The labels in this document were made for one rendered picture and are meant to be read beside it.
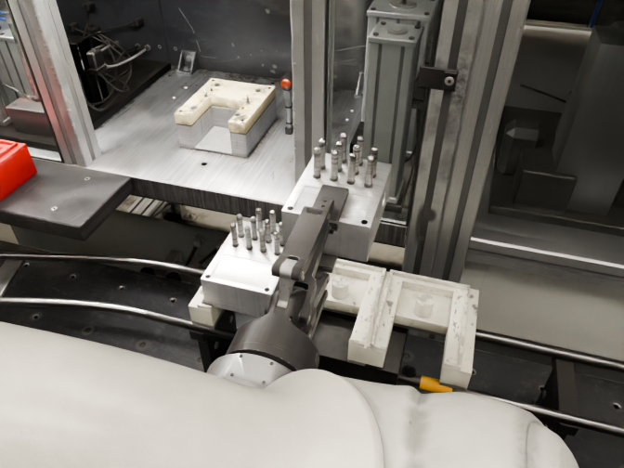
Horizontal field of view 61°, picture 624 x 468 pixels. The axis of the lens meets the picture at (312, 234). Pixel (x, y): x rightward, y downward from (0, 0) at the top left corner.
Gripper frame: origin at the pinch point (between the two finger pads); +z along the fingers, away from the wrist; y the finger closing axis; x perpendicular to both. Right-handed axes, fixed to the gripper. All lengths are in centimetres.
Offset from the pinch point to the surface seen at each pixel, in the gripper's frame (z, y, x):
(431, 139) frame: 18.5, 1.6, -8.8
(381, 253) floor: 112, -105, 6
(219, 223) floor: 112, -105, 74
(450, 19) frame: 18.7, 16.7, -8.7
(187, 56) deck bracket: 62, -11, 49
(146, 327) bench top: 6.6, -36.1, 33.9
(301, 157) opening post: 18.7, -4.3, 8.8
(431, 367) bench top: 11.9, -36.0, -15.0
